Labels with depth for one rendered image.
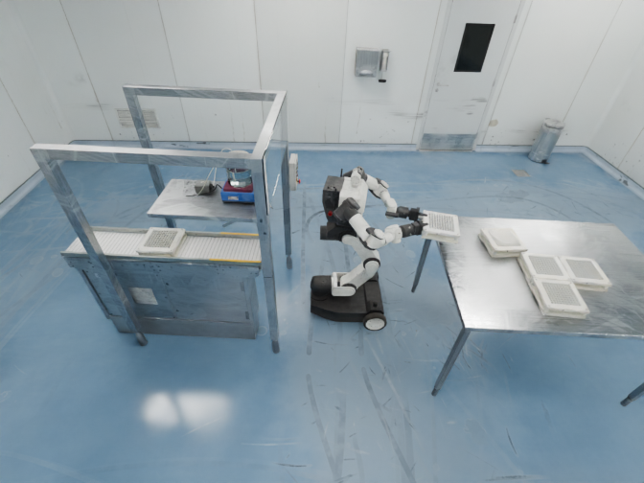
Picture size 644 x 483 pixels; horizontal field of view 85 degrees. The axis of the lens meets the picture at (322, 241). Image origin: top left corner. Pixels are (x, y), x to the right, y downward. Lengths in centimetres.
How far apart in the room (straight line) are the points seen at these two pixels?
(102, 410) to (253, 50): 444
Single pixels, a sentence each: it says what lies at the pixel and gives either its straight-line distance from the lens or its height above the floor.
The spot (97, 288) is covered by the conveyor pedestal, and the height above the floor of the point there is 56.
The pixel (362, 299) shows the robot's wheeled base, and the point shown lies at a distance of 317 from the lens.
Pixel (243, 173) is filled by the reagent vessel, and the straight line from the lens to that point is 206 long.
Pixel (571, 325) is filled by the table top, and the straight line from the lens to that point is 258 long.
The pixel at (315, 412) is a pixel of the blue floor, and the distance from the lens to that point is 280.
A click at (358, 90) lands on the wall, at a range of 560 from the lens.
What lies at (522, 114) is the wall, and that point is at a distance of 658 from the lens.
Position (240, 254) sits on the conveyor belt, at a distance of 244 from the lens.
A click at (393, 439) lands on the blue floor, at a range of 280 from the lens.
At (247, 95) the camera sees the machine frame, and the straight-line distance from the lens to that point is 273.
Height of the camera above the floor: 258
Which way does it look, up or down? 41 degrees down
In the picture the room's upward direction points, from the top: 2 degrees clockwise
